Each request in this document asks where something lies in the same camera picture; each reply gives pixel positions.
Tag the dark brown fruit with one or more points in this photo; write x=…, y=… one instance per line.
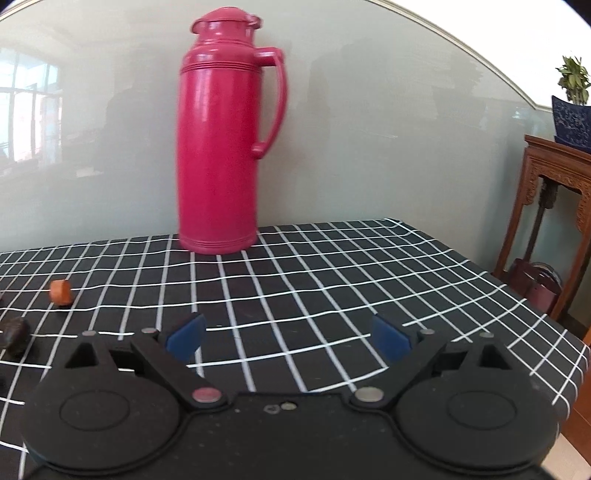
x=16, y=337

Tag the black white checked tablecloth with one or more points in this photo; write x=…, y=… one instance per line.
x=300, y=286

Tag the dark red container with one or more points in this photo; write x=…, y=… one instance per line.
x=531, y=284

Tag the blue patterned plant pot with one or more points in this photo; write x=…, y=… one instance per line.
x=572, y=122

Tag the small orange fruit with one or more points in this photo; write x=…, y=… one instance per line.
x=61, y=291

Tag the pink thermos flask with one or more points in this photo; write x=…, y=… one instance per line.
x=217, y=147

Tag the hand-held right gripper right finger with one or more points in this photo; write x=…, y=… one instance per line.
x=390, y=340

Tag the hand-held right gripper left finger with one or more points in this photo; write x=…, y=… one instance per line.
x=184, y=340

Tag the carved wooden stand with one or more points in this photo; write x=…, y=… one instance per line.
x=538, y=161

